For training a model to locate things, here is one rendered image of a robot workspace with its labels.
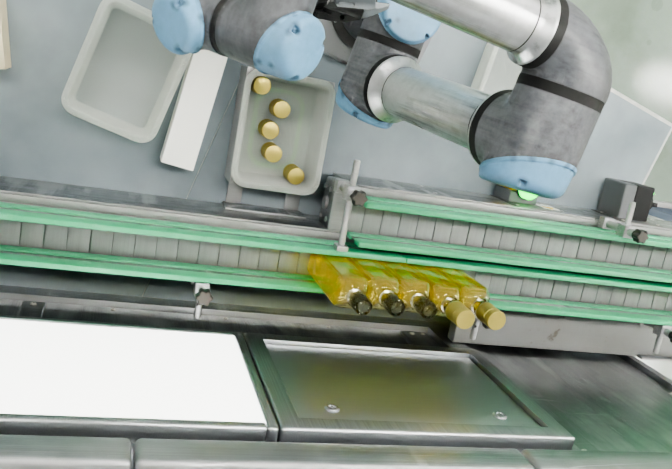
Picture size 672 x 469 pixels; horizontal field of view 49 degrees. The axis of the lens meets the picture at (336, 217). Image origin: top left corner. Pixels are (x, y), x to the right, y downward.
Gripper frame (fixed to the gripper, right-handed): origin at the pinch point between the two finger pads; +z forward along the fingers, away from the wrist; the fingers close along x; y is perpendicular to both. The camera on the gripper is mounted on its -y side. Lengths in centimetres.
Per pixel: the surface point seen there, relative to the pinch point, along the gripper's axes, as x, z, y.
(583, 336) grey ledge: -58, 46, -64
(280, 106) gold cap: 11.2, 8.6, -33.3
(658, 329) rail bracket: -69, 52, -55
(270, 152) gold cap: 8.1, 5.0, -40.9
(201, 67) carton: 23.8, -0.9, -29.4
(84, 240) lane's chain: 18, -29, -54
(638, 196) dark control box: -49, 66, -39
